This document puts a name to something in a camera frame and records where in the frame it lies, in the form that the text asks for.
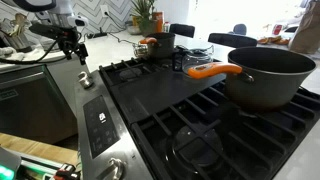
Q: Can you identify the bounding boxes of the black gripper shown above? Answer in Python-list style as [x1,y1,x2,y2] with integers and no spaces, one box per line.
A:
[58,26,90,66]

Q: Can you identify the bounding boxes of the small black pot orange handle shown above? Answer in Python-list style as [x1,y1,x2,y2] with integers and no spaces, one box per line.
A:
[138,32,177,61]

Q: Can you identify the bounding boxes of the silver stove knob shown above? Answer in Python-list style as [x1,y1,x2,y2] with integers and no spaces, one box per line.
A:
[77,70,95,90]
[95,157,128,180]

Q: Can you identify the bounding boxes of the black power strip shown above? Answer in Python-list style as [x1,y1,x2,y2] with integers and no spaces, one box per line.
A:
[86,31,109,39]

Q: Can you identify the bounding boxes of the grey bowl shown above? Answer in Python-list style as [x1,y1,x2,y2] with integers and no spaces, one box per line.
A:
[125,21,143,36]

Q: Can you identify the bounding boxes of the utensil holder with utensils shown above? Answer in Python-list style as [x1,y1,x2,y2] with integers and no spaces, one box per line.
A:
[0,12,34,53]

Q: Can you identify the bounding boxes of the grey dish towel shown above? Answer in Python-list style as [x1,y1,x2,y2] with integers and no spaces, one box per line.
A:
[0,46,26,65]

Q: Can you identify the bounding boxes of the stainless steel dishwasher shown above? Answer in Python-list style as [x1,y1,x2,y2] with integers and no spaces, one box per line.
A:
[0,64,80,145]

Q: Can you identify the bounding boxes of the black stove control panel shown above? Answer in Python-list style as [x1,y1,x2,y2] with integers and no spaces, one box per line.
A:
[82,94,121,160]

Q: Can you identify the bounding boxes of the green potted plant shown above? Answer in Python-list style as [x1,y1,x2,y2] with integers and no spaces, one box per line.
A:
[130,0,160,37]

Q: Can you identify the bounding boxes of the orange bottle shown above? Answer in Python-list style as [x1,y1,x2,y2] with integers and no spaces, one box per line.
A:
[152,11,165,34]

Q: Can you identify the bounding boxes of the black griddle plate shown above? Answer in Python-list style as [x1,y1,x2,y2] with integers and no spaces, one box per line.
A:
[109,68,228,125]

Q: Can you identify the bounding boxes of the black chair back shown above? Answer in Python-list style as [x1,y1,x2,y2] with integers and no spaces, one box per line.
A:
[207,32,259,49]
[168,23,196,39]

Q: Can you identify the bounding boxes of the red black clamp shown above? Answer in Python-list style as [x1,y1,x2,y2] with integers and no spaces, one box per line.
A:
[52,162,81,180]

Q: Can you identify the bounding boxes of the grey device green light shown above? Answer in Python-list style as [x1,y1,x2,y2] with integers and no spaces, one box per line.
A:
[0,146,23,180]

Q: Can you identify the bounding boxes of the black gas stove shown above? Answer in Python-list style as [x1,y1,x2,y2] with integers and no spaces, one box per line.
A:
[73,49,320,180]

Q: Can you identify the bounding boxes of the blue chair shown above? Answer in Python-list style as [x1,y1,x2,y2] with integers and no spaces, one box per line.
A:
[228,23,248,36]

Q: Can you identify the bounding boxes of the orange food items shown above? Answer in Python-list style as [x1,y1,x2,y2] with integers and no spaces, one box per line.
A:
[257,35,291,46]

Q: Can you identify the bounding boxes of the red white box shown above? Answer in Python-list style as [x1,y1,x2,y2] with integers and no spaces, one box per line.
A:
[271,23,285,36]

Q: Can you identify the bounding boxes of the brown paper bag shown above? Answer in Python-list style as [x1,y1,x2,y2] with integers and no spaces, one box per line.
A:
[287,0,320,55]

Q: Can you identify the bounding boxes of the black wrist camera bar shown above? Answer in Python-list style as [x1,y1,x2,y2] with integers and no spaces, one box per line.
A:
[28,21,69,40]

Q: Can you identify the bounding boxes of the thin black power cable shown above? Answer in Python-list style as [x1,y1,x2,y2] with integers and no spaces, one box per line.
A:
[105,12,138,46]

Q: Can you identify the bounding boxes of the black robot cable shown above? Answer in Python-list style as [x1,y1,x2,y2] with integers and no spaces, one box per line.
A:
[0,38,60,66]

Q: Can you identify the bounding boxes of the white wall outlet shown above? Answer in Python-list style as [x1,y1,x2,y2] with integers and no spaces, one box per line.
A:
[99,4,111,18]

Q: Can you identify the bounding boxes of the small wire basket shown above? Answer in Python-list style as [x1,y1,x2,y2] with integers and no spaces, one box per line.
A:
[132,41,150,59]

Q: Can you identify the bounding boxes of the large grey pot orange handle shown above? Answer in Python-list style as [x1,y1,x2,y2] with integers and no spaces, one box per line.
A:
[187,46,317,112]

